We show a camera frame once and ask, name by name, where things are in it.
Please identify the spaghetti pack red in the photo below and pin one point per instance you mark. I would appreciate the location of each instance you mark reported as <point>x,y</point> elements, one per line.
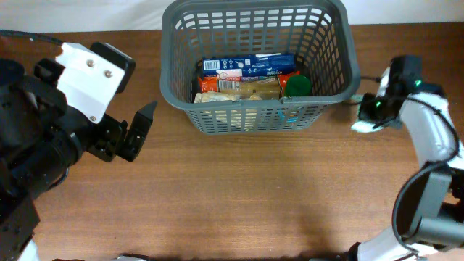
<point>265,87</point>

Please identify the tissue multipack blue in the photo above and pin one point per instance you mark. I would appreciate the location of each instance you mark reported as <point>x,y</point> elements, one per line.
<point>250,65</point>

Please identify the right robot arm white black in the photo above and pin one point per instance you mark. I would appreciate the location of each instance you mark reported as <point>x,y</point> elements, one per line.
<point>427,215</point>

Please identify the small round blue tin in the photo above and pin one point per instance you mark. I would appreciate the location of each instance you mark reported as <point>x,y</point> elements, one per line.
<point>289,115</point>

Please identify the green lid jar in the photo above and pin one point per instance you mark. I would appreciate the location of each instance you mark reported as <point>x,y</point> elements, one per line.
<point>298,85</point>

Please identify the white teal packet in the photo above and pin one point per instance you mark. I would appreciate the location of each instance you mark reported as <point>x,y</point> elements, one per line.
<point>368,118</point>

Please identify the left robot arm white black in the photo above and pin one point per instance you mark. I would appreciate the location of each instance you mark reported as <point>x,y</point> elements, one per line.
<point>42,137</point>

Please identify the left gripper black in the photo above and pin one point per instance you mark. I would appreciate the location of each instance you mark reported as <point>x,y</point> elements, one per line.
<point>110,130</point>

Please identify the rice bag beige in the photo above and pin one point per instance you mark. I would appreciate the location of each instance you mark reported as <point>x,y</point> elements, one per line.
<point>215,112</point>

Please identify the grey plastic basket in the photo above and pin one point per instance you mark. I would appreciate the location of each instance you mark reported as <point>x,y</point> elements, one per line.
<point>316,32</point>

